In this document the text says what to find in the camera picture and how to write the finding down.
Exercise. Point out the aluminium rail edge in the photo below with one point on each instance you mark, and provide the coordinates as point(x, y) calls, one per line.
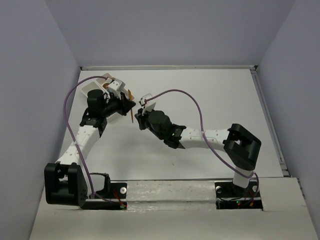
point(168, 67)
point(269, 121)

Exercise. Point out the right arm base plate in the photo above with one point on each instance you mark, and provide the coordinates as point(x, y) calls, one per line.
point(232, 197)

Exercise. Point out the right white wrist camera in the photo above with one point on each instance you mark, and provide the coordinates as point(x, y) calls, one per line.
point(146, 104)

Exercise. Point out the white container compartment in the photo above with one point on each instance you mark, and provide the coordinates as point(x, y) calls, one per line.
point(97, 84)
point(103, 77)

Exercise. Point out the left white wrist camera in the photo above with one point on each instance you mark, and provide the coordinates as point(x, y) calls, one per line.
point(116, 86)

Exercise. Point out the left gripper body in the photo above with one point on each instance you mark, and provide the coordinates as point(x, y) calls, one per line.
point(111, 106)

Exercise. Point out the white front cover board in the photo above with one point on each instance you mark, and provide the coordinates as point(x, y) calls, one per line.
point(183, 210)

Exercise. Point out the orange plastic knife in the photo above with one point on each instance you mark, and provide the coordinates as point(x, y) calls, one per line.
point(132, 104)

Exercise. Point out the aluminium rail right edge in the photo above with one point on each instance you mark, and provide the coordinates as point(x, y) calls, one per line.
point(269, 121)

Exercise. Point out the copper spoon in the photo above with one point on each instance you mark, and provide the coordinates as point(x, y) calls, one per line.
point(106, 86)

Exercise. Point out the white container right compartment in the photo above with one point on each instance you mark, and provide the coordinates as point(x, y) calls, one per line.
point(103, 77)

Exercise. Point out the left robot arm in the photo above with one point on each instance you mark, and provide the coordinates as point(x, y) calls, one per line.
point(68, 180)

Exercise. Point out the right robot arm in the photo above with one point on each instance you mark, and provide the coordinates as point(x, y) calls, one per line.
point(241, 146)

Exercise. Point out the aluminium rail back edge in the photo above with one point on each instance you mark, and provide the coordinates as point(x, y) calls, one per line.
point(168, 67)

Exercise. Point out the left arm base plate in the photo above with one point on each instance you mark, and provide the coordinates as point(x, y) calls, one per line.
point(114, 200)

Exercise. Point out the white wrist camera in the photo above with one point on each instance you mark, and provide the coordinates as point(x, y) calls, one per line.
point(146, 104)
point(116, 86)

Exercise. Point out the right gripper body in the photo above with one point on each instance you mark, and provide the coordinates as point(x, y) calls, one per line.
point(148, 125)

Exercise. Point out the white container left compartment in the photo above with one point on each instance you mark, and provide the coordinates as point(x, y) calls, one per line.
point(97, 84)

